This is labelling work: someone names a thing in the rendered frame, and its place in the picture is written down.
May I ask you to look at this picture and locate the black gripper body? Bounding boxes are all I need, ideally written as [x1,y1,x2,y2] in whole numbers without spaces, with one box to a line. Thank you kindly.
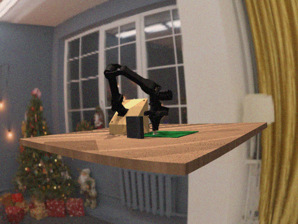
[144,101,168,116]

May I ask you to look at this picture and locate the green circuit board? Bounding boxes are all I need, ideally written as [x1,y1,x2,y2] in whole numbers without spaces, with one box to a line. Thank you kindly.
[144,131,197,138]

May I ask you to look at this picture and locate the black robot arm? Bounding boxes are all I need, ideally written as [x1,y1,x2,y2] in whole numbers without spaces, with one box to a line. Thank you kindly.
[104,63,173,117]

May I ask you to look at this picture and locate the black fan cable with plug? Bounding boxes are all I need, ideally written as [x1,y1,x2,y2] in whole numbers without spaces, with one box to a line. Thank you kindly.
[150,122,158,131]

